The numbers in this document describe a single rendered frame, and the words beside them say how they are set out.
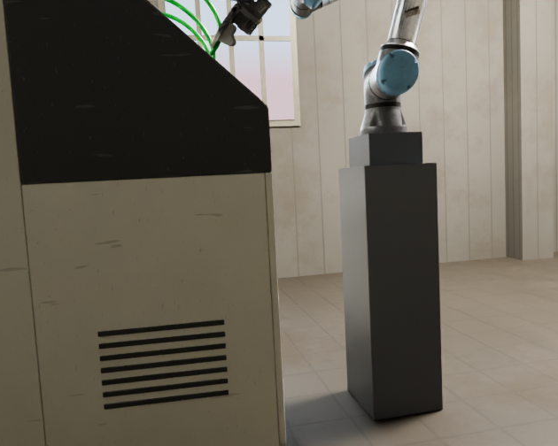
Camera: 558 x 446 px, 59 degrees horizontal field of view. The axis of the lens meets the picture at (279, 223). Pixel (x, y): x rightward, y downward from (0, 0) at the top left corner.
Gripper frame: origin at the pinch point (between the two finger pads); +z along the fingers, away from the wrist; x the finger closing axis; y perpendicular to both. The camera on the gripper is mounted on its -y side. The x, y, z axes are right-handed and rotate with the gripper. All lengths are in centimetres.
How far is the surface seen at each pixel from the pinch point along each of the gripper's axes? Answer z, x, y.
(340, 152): 21, 238, 89
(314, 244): 88, 215, 120
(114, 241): 46, -52, 18
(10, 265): 63, -58, 3
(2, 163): 46, -53, -12
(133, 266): 48, -52, 25
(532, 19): -157, 286, 142
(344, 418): 60, -26, 106
